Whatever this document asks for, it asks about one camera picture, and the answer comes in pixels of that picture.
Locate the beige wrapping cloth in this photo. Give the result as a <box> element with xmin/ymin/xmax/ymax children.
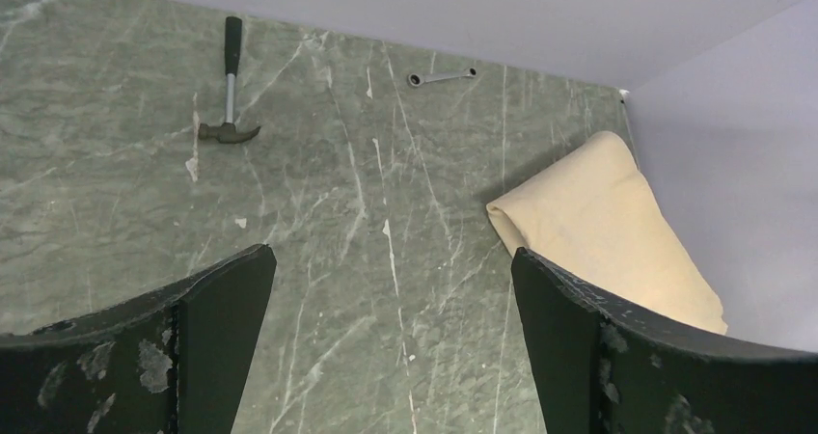
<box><xmin>486</xmin><ymin>131</ymin><xmax>728</xmax><ymax>335</ymax></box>

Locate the black-handled claw hammer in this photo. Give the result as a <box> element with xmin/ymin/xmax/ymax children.
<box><xmin>197</xmin><ymin>16</ymin><xmax>260</xmax><ymax>145</ymax></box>

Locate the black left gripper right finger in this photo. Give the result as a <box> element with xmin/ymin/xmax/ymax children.
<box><xmin>511</xmin><ymin>248</ymin><xmax>817</xmax><ymax>434</ymax></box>

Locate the silver ratchet wrench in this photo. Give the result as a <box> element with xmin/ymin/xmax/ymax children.
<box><xmin>407</xmin><ymin>68</ymin><xmax>477</xmax><ymax>88</ymax></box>

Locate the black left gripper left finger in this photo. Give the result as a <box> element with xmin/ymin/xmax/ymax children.
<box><xmin>1</xmin><ymin>244</ymin><xmax>277</xmax><ymax>433</ymax></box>

